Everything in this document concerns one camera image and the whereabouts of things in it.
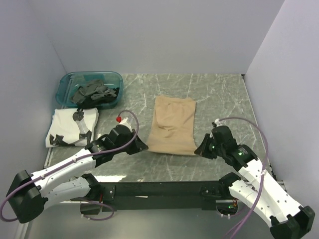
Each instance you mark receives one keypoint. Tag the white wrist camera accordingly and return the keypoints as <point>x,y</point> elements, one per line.
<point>217,123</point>
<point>126,121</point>

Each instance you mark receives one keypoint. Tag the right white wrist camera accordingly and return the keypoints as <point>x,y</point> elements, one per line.
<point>217,123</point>

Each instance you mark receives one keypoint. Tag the tan t shirt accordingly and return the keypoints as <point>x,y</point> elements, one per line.
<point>172,130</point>

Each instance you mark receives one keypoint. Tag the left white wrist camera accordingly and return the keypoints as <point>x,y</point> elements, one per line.
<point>126,121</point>

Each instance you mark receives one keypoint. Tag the dark grey t shirt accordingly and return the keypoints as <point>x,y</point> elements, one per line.
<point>93,94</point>

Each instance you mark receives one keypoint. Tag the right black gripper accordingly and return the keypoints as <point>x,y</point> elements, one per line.
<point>202,150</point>

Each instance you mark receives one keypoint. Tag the black base beam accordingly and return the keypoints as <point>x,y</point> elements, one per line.
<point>160,195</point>

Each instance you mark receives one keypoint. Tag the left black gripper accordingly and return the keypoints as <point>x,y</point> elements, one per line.
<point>138,145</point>

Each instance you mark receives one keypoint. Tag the teal plastic bin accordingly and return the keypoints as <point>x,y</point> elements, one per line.
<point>71,82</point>

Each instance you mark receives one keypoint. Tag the white printed t shirt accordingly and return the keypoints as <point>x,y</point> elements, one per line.
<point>72,127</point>

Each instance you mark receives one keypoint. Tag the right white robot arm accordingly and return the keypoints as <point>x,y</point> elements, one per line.
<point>255,187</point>

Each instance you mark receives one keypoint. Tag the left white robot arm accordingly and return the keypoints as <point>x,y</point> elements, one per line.
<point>30,194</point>

